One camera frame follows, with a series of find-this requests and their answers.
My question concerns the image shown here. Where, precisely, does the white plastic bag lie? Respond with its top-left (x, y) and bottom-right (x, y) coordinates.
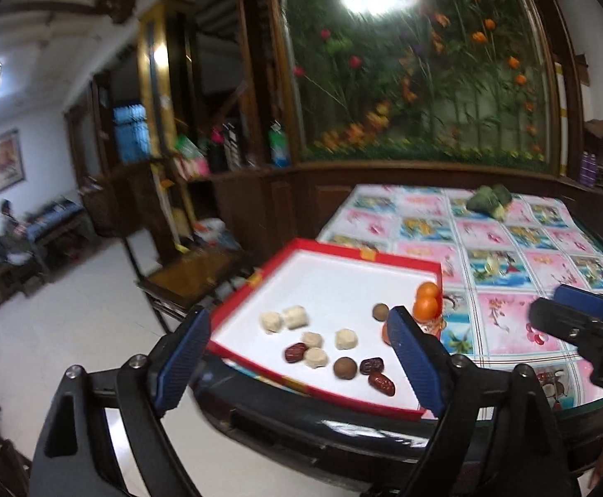
top-left (193, 217), bottom-right (241, 250)

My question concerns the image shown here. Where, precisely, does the flower garden wall panel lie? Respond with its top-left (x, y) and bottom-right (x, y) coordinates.
top-left (280, 0), bottom-right (562, 165)

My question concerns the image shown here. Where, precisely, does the green plastic bottle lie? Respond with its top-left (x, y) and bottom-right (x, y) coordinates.
top-left (269, 123), bottom-right (291, 169)

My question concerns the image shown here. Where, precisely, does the small wooden side table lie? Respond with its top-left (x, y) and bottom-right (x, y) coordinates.
top-left (135, 250), bottom-right (254, 333)

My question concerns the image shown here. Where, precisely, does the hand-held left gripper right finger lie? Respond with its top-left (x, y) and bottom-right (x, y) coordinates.
top-left (386, 306), bottom-right (580, 497)

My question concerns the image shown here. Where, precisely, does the green broccoli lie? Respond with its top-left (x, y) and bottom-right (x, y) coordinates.
top-left (466, 183), bottom-right (514, 220)

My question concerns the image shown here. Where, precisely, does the black flask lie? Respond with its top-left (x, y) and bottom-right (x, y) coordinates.
top-left (207, 128), bottom-right (228, 173)

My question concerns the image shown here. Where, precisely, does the stack of blue boxes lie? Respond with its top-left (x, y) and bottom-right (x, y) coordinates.
top-left (112, 104), bottom-right (147, 164)

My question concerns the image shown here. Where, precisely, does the red tray with white inside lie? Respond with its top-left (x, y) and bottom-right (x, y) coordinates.
top-left (205, 238), bottom-right (444, 422)

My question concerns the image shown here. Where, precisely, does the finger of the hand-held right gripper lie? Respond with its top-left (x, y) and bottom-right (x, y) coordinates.
top-left (528, 297), bottom-right (603, 353)
top-left (552, 283), bottom-right (603, 323)

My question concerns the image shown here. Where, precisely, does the pink snack packet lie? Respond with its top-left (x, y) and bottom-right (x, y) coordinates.
top-left (174, 136), bottom-right (210, 180)

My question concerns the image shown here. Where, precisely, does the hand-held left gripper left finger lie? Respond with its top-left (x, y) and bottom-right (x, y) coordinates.
top-left (29, 305), bottom-right (213, 497)

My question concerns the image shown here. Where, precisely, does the gold framed pillar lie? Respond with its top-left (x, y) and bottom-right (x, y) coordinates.
top-left (137, 0), bottom-right (200, 252)

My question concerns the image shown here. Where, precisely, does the cluttered background table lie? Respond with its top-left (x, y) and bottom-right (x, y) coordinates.
top-left (23, 198), bottom-right (94, 281)

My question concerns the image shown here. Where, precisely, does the printed pink tablecloth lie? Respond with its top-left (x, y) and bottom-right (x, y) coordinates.
top-left (316, 183), bottom-right (603, 415)

